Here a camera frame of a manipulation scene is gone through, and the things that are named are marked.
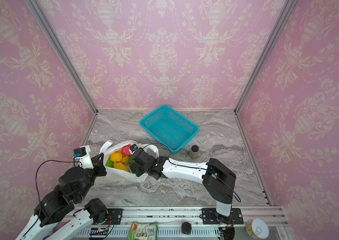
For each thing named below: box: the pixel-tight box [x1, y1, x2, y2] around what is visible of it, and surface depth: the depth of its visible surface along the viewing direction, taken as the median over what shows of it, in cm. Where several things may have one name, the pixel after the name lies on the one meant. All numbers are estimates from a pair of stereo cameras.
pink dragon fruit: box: [121, 144, 132, 157], surface depth 91 cm
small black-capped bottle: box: [189, 144, 199, 160], surface depth 91 cm
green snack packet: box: [127, 221, 158, 240], surface depth 70 cm
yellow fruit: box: [110, 151, 123, 162], surface depth 89 cm
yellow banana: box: [113, 161, 130, 172], surface depth 89 cm
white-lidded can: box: [246, 218, 270, 240], surface depth 68 cm
